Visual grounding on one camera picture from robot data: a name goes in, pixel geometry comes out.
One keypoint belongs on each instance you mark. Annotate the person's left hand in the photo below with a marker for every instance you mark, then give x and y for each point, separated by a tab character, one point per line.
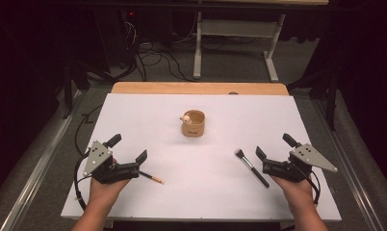
103	192

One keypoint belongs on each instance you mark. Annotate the black makeup brush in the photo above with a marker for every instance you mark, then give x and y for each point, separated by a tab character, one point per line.
255	171

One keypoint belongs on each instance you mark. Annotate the white board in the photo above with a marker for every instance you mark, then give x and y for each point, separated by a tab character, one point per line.
198	192

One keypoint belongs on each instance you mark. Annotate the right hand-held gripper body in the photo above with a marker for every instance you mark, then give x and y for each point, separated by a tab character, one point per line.
284	170

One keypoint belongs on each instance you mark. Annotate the wooden table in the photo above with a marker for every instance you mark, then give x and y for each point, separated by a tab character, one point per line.
198	88

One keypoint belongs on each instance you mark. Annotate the black device with red light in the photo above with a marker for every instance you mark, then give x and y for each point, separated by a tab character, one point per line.
117	38

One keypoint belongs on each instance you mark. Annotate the white metal desk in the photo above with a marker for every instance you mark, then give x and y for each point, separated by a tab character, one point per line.
236	29

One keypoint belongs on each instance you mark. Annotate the aluminium floor rail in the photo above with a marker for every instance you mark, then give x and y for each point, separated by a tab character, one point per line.
352	173
37	173

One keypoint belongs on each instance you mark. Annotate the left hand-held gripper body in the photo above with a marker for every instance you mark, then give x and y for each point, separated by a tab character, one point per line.
117	171

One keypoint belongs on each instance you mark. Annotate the person's right hand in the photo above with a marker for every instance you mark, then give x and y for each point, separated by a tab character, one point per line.
297	194

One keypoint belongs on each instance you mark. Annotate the wooden cup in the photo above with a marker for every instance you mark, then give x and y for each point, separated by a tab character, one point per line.
194	130

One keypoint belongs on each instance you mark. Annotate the black stand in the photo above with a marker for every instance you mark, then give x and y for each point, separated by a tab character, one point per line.
332	96
68	89

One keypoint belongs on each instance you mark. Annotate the thin dark brush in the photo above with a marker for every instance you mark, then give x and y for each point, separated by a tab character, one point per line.
154	178

